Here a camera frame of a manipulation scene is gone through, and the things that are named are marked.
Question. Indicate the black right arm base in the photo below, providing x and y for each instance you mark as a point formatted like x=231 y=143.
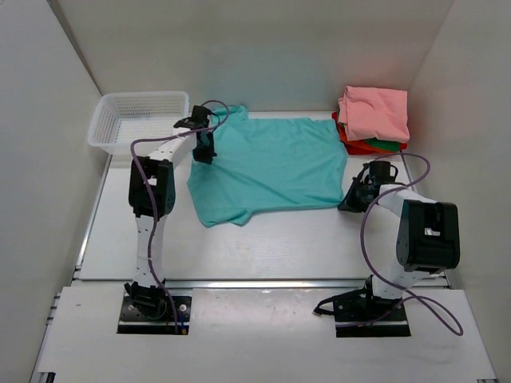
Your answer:
x=361 y=314

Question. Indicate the teal t shirt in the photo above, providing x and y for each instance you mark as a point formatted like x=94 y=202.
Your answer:
x=267 y=165

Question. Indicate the green folded t shirt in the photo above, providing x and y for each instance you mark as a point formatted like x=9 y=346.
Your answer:
x=386 y=146

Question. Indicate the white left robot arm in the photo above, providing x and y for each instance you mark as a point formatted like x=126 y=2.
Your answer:
x=152 y=196

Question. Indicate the white plastic basket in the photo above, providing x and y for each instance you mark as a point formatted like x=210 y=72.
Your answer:
x=121 y=118

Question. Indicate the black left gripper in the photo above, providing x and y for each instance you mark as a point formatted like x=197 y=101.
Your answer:
x=206 y=157

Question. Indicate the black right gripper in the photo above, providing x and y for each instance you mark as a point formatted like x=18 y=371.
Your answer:
x=349 y=203

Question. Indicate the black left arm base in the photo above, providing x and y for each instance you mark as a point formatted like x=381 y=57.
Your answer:
x=150 y=311

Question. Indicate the pink folded t shirt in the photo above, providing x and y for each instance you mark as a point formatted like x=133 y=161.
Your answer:
x=369 y=112

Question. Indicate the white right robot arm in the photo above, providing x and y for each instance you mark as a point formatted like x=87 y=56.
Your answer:
x=428 y=232

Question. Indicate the red folded t shirt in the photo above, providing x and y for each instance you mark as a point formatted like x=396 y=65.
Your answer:
x=353 y=147

